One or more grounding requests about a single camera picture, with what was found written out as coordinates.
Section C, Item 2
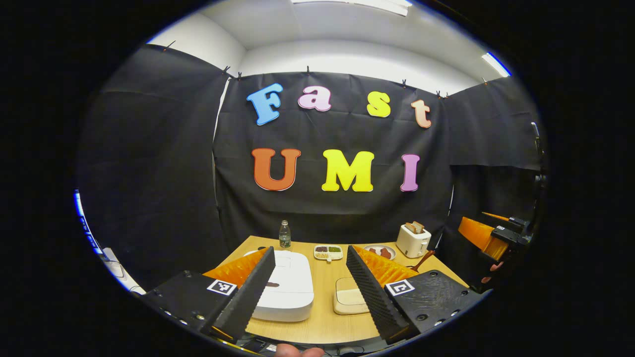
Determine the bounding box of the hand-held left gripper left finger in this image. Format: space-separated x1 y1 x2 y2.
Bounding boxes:
140 247 276 343

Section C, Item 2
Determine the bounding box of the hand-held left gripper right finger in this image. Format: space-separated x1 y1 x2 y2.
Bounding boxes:
346 245 484 346

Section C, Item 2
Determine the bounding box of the white rice cooker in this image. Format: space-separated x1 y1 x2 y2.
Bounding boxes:
243 249 315 322

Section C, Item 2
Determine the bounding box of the white round plate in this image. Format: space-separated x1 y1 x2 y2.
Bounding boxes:
363 244 396 261

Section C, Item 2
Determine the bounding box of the white divided seasoning dish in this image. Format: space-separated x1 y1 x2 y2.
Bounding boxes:
314 244 344 262

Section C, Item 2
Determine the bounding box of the white toaster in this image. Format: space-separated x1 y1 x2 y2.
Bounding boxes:
396 222 432 259

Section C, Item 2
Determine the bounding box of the black backdrop cloth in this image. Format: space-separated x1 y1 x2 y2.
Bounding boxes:
77 44 546 293

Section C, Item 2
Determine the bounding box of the small ceiling light panel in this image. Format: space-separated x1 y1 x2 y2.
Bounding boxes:
481 52 511 78

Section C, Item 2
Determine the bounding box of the row of black cloth clips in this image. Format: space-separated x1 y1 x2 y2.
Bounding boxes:
161 40 489 100

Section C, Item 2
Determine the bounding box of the long ceiling light panel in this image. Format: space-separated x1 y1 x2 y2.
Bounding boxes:
290 0 412 16

